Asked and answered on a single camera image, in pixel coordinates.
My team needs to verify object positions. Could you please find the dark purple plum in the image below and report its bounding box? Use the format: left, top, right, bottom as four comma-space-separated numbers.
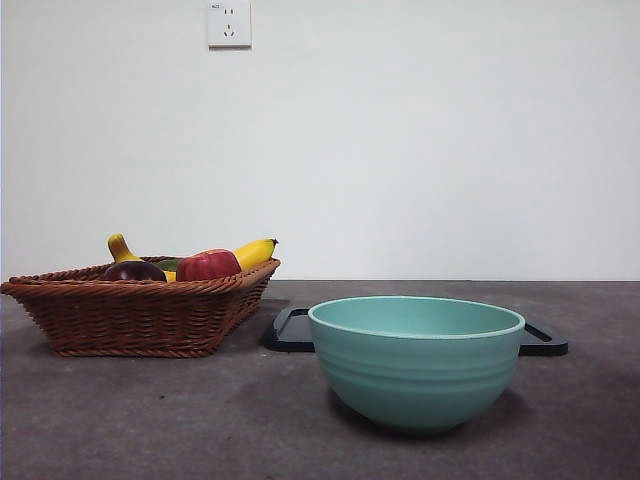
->
102, 260, 168, 283

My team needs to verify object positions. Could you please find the yellow banana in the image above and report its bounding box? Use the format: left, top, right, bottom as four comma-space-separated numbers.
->
107, 233, 280, 284

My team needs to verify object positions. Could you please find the white wall socket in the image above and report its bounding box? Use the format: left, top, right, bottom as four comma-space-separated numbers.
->
207, 0, 253, 50

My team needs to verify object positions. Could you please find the red apple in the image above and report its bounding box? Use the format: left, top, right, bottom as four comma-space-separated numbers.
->
175, 248, 243, 283

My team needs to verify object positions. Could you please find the black rectangular tray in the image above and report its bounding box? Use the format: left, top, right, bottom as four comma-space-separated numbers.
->
263, 306, 570, 358

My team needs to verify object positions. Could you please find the brown wicker basket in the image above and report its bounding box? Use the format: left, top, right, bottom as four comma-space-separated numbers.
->
0, 257, 282, 360

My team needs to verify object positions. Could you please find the teal ribbed bowl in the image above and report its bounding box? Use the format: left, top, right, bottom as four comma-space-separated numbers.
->
307, 295, 526, 435

